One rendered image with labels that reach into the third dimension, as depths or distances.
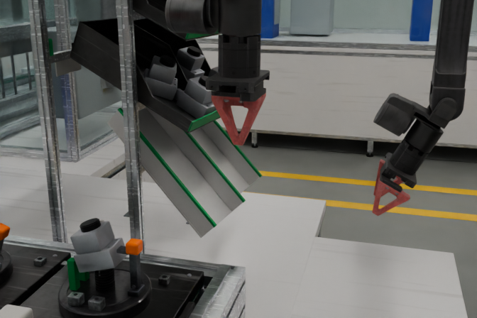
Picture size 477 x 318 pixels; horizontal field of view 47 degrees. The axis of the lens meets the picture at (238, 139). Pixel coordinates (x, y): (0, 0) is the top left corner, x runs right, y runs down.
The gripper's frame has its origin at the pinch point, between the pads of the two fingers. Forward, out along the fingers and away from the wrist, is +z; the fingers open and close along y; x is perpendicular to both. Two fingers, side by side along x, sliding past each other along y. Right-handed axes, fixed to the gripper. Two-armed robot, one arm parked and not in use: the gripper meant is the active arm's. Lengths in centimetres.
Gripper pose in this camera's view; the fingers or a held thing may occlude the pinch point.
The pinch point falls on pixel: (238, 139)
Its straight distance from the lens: 77.3
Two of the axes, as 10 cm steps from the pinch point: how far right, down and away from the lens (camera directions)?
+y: -2.7, 2.7, -9.3
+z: -0.1, 9.6, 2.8
